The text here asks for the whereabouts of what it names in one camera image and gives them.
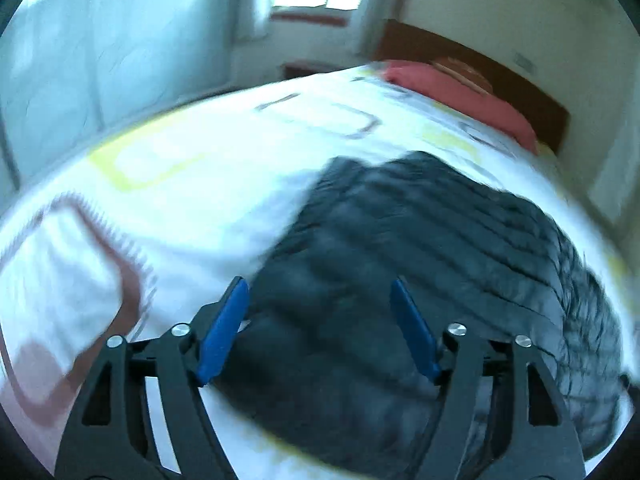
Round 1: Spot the red pillow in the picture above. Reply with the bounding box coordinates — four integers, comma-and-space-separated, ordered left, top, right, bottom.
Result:
384, 60, 540, 155

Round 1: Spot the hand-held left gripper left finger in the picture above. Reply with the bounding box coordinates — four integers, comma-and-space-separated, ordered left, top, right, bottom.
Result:
55, 276, 250, 480

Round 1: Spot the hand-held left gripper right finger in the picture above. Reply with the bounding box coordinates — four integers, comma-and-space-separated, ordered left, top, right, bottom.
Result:
390, 278, 586, 480

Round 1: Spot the wooden nightstand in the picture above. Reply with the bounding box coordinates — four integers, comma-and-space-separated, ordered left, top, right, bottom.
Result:
282, 60, 331, 78

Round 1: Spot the brown embroidered cushion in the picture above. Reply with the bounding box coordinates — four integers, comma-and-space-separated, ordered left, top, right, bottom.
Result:
431, 56, 493, 95

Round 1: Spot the black puffer jacket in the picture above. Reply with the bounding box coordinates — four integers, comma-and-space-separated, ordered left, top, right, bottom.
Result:
212, 151, 632, 476

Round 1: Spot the brown wooden headboard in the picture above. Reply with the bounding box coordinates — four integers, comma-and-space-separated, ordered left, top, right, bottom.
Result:
375, 19, 571, 153

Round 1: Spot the bed with patterned sheet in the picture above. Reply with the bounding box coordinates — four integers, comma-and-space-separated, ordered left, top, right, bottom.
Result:
0, 60, 640, 480

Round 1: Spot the wardrobe with glass doors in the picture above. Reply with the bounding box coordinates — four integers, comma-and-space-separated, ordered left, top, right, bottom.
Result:
0, 0, 241, 191

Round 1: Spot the pale curtain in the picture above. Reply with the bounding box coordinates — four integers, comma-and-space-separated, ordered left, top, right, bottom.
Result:
350, 0, 416, 56
235, 0, 276, 41

